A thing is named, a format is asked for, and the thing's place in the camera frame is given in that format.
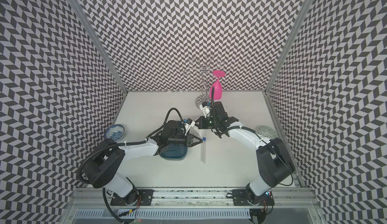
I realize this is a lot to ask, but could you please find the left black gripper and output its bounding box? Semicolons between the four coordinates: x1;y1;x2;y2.
168;133;203;147

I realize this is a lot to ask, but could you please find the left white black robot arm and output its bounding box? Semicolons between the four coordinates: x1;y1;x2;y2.
76;120;203;198

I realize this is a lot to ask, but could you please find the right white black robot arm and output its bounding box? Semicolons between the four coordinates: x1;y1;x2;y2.
195;102;295;205

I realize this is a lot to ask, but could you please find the teal rectangular plastic tray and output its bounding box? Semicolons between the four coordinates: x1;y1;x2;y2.
160;144;188;160

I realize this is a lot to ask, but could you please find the blue patterned small bowl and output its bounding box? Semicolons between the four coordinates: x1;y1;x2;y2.
104;124;125;141

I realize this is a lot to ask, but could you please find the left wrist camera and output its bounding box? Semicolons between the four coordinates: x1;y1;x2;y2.
182;118;196;135

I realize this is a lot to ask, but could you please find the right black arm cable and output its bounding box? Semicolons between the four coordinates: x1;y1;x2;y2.
210;86;294;187

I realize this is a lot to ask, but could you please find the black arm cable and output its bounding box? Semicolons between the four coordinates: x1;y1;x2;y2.
210;86;294;187
75;107;185;224

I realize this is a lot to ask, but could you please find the chrome wire glass rack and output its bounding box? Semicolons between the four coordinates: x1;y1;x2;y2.
183;54;223;109

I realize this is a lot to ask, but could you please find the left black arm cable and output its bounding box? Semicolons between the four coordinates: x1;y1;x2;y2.
75;107;185;224

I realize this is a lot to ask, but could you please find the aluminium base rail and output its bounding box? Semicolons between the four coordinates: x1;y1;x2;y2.
60;187;325;224

